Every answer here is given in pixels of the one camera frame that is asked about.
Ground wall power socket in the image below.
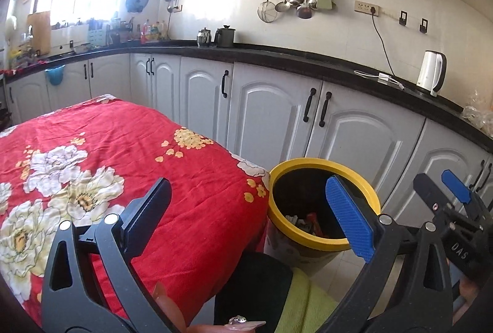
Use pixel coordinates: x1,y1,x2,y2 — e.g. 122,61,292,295
355,0,381,16

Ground dark steel pot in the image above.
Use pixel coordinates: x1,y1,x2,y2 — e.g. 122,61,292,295
214,25,235,47

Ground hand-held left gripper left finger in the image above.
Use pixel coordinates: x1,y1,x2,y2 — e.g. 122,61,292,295
40,177,181,333

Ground clear plastic bag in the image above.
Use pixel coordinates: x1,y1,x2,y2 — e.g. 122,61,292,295
462,90,493,129

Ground row of condiment bottles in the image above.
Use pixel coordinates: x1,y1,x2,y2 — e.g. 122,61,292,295
139,20,170,44

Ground person's left hand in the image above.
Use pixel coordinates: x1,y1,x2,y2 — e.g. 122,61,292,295
153,281,267,333

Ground white charger with cable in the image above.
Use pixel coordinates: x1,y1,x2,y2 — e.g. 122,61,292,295
354,70,405,90

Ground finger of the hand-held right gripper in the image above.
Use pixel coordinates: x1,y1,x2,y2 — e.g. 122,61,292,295
413,173,485,274
441,170,493,238

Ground person's green garment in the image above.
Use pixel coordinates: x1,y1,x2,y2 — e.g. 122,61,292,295
275,267,341,333

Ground white drawer organizer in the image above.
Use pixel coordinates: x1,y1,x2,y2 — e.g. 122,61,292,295
88,25,106,48

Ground black kitchen countertop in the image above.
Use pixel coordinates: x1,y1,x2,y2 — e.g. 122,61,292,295
0,40,493,154

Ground blue hanging plastic bin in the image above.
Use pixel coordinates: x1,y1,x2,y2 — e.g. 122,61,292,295
44,65,65,86

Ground white lower cabinets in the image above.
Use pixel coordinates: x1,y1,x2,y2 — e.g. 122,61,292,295
4,51,493,226

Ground person's black trousers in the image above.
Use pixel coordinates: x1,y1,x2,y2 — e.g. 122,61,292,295
214,251,295,333

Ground black dish rack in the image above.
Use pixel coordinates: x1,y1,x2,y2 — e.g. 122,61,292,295
110,19,135,45

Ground wooden cutting board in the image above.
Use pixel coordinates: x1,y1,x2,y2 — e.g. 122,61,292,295
26,11,52,54

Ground red floral blanket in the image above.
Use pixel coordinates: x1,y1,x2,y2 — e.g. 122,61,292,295
0,94,270,326

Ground white electric kettle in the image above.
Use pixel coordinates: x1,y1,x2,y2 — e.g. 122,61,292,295
416,50,447,98

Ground person's right hand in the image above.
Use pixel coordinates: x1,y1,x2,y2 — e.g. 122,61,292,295
461,273,483,305

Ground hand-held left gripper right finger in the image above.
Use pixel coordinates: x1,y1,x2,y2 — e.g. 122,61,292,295
314,175,454,333

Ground blue wall fan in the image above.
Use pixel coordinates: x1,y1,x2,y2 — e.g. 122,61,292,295
125,0,150,14

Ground yellow rimmed bin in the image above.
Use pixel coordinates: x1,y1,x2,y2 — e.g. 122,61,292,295
264,158,382,268

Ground black power cable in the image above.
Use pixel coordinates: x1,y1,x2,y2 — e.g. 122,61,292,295
372,11,395,76

